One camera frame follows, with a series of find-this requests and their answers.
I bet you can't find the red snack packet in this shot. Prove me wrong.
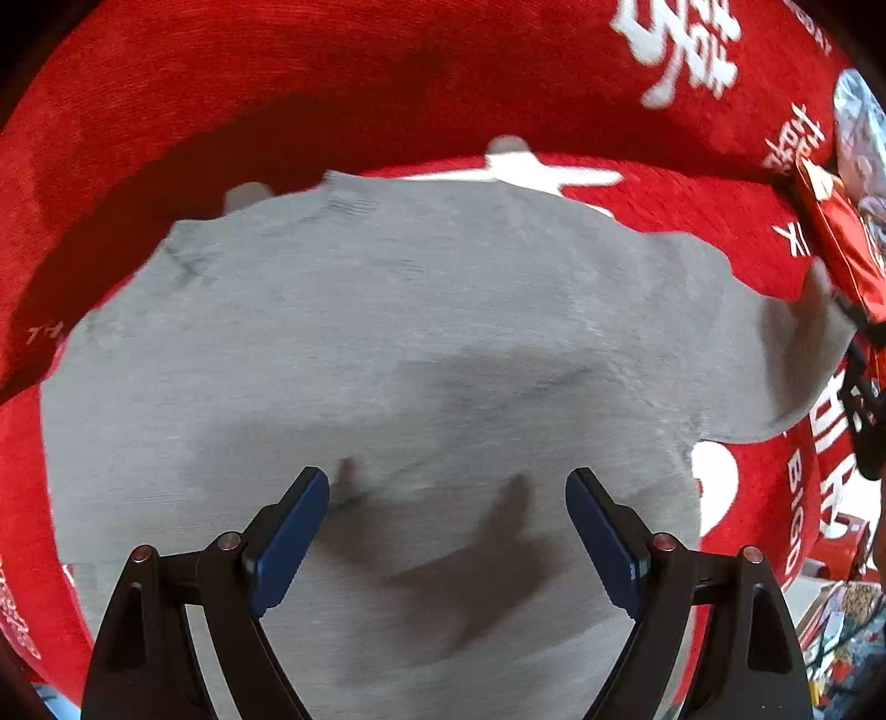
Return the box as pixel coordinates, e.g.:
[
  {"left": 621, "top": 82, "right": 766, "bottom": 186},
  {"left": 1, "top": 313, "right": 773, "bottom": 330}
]
[{"left": 792, "top": 159, "right": 886, "bottom": 326}]

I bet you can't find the red printed blanket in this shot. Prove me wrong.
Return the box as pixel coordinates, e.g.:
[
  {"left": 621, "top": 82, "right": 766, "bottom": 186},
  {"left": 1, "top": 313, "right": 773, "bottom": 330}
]
[{"left": 0, "top": 0, "right": 886, "bottom": 707}]

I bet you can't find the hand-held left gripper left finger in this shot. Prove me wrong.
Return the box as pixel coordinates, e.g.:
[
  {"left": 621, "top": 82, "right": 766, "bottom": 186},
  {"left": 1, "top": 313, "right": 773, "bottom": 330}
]
[{"left": 83, "top": 467, "right": 331, "bottom": 720}]

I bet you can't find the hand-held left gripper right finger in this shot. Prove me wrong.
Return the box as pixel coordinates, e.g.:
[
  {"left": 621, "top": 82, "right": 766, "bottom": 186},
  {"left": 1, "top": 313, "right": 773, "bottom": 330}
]
[{"left": 566, "top": 467, "right": 814, "bottom": 720}]

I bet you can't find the red cardboard box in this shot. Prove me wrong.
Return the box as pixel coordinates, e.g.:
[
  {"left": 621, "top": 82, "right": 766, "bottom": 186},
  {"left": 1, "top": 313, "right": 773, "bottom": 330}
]
[{"left": 806, "top": 516, "right": 874, "bottom": 584}]

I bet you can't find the grey knit sweater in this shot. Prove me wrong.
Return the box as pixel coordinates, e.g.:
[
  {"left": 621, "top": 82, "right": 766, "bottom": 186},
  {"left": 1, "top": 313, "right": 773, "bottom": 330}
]
[{"left": 40, "top": 135, "right": 859, "bottom": 720}]

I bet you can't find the pile of colourful packets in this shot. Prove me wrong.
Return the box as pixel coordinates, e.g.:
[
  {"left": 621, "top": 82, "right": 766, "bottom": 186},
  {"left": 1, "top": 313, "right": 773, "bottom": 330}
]
[{"left": 795, "top": 580, "right": 886, "bottom": 711}]

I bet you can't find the silver foil bag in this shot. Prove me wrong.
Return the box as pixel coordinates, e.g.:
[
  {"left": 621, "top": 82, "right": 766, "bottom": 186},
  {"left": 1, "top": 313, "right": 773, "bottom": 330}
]
[{"left": 832, "top": 68, "right": 886, "bottom": 268}]

